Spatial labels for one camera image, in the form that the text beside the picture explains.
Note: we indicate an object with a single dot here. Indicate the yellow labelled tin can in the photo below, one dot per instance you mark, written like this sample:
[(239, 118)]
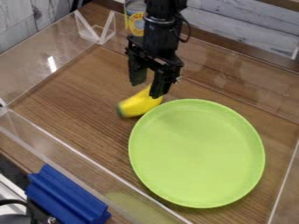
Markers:
[(135, 10)]

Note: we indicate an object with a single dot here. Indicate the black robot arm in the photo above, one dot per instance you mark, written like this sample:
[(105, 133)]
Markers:
[(163, 9)]

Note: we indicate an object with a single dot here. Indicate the blue plastic clamp block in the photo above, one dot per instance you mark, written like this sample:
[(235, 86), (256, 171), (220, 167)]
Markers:
[(71, 204)]

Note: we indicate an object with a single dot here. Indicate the clear acrylic corner bracket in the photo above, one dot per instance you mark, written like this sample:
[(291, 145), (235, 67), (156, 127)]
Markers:
[(95, 33)]

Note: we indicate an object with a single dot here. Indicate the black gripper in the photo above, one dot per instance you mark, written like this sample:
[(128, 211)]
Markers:
[(153, 52)]

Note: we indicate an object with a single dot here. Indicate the yellow toy banana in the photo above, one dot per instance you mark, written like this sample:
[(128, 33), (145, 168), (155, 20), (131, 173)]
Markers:
[(137, 104)]

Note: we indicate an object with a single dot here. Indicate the clear acrylic front barrier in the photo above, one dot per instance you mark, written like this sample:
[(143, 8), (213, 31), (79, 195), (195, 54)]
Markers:
[(33, 149)]

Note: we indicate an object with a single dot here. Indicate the green round plate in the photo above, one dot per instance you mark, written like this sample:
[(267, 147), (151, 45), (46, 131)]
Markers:
[(196, 153)]

